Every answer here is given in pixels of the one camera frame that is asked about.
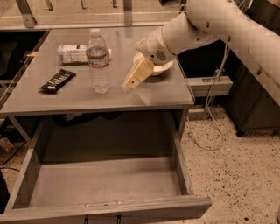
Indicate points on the dark cabinet on right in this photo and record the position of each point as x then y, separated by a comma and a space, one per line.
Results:
248, 102

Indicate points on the white labelled bottle lying down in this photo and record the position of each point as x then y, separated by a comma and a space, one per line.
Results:
73, 54

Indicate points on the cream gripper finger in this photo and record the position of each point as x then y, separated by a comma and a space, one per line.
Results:
139, 57
140, 71

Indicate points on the grey cabinet table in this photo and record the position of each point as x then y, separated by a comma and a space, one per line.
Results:
168, 91

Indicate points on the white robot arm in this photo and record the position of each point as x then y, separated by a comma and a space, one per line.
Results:
203, 22

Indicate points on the grey open top drawer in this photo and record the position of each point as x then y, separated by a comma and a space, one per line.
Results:
130, 170

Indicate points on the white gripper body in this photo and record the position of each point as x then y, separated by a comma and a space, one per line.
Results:
154, 46

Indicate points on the black snack bar wrapper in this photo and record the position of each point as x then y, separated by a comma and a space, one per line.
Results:
60, 79

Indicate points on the white paper bowl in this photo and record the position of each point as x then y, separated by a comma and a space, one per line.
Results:
160, 69

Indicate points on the clear plastic water bottle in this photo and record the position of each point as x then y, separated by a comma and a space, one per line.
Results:
98, 62

